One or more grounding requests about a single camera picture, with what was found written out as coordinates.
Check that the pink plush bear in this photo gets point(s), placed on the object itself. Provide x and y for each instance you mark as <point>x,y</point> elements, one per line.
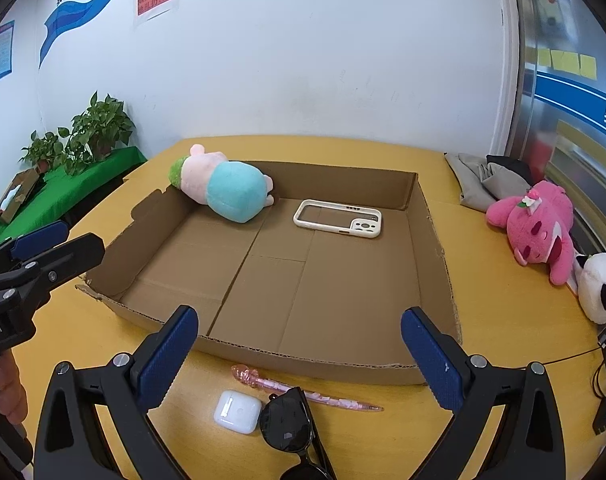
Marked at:
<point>533,230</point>

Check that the grey cloth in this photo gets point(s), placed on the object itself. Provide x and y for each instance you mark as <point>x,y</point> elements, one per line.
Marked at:
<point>473,180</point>

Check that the yellow sticky note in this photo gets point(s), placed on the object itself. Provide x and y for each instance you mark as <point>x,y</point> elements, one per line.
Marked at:
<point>565,61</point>
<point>588,66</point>
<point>544,58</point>

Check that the green table cloth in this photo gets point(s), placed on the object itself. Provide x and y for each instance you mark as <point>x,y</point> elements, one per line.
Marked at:
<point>83,180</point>

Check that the cream phone case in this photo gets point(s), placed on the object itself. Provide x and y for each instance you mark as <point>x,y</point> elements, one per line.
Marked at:
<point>368,227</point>

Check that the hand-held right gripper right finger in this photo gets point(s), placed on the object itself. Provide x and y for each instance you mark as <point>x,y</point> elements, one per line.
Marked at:
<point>435,360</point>

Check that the metal door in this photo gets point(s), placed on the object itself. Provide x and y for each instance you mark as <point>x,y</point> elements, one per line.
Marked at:
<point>530,160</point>

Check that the blue wave wall decal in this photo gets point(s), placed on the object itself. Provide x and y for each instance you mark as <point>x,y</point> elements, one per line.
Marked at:
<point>68,15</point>

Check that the shallow cardboard box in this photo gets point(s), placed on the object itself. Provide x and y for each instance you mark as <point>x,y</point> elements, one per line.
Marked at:
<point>293,285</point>

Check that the red notice paper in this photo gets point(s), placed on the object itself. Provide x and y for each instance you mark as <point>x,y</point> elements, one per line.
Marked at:
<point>155,0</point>

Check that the cartoon sheep sticker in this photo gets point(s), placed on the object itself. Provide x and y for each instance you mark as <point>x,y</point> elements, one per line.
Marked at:
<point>550,0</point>

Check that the teal and pink plush pig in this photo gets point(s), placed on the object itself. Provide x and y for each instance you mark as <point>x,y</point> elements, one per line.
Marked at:
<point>233,190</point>

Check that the white earbuds case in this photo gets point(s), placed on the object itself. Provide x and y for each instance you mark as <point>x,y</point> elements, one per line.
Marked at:
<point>235,410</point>

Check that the large potted green plant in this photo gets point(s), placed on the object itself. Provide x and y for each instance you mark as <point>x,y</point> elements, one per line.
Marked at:
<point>100,125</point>

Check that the pink pen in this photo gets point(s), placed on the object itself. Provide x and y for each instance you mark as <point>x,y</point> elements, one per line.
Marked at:
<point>283,387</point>

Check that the black sunglasses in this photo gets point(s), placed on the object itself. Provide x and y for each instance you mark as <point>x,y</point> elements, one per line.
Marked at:
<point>283,425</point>

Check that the person's left hand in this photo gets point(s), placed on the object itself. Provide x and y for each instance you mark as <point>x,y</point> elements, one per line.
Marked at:
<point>5,390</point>

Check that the panda plush toy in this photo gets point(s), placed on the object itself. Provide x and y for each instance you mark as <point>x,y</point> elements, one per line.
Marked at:
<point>593,285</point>

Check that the dark cloth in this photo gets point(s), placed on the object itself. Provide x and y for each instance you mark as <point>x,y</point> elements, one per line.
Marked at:
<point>508,162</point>

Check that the small cardboard box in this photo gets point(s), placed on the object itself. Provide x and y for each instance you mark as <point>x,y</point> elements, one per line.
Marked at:
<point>25,185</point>

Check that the small potted green plant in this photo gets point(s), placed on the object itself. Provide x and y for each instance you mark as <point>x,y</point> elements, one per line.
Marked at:
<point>43,150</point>

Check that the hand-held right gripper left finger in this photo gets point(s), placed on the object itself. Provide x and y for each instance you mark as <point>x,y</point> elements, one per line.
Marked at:
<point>163,360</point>

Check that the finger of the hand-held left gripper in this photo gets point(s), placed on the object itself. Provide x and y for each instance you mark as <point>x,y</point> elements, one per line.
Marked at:
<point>40,237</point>
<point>73,255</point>

